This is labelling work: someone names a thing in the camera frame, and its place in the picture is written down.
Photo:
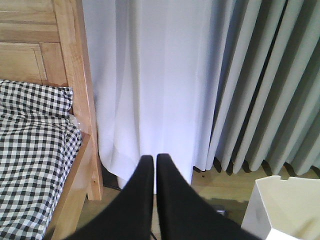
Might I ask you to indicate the wooden bed frame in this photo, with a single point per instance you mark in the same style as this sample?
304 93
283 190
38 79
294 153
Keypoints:
44 42

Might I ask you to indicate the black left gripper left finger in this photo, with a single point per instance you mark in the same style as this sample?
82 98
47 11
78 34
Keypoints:
129 215

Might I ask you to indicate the white floor power socket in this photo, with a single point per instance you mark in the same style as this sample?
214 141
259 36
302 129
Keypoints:
221 212

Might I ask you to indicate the white plastic trash bin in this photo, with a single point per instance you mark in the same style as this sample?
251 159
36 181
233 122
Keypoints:
281 209

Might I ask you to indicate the grey pleated curtain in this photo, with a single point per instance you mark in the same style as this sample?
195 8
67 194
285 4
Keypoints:
265 96

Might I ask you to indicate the checkered black white duvet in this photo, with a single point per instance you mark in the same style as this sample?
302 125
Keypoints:
36 156

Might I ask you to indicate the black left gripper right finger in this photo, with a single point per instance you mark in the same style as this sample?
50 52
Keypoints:
183 214

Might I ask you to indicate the white sheer curtain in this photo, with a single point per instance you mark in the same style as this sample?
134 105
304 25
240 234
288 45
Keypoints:
149 62

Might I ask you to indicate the checkered pillow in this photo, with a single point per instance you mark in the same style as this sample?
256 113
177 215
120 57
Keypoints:
36 98

